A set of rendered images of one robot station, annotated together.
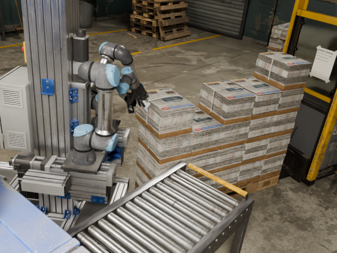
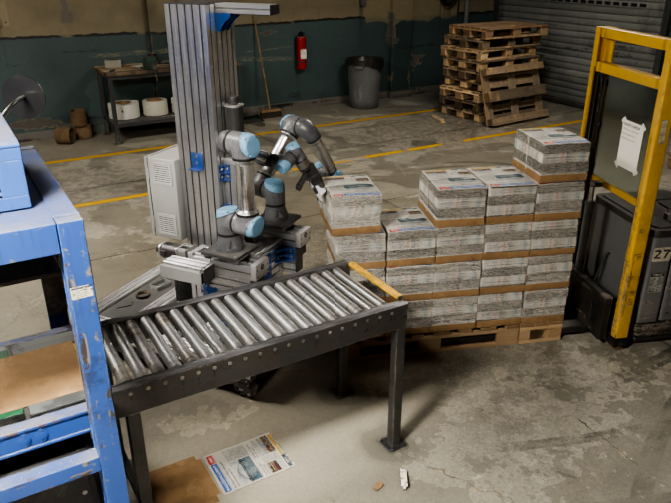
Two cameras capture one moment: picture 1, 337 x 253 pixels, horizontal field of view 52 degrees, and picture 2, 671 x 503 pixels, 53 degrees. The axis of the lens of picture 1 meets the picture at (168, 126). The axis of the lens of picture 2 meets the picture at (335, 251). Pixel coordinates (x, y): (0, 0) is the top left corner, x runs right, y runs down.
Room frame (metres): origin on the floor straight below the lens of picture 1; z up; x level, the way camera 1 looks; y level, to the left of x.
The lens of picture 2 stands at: (-0.93, -1.29, 2.25)
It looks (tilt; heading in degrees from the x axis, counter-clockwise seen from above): 24 degrees down; 23
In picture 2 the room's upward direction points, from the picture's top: straight up
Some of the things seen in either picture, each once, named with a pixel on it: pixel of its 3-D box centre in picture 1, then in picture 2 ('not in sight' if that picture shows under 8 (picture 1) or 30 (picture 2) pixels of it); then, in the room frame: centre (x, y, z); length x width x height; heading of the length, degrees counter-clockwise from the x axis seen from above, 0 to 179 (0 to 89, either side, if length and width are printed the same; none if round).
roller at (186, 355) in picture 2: not in sight; (175, 339); (1.01, 0.27, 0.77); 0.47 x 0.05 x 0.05; 54
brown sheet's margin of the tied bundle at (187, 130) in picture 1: (170, 128); (353, 225); (2.31, -0.02, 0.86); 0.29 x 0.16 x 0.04; 125
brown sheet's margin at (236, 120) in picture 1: (223, 111); (449, 211); (2.75, -0.46, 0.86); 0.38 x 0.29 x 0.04; 32
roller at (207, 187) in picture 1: (206, 187); (358, 289); (1.74, -0.27, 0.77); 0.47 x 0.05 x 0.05; 54
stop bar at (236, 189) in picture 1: (216, 178); (374, 279); (1.80, -0.33, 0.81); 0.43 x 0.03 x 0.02; 54
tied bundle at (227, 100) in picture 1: (225, 101); (450, 197); (2.75, -0.46, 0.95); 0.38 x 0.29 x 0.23; 32
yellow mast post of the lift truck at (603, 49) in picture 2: (282, 75); (584, 167); (3.58, -1.14, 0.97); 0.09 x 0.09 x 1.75; 33
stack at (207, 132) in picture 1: (203, 157); (423, 279); (2.67, -0.35, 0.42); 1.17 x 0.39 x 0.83; 123
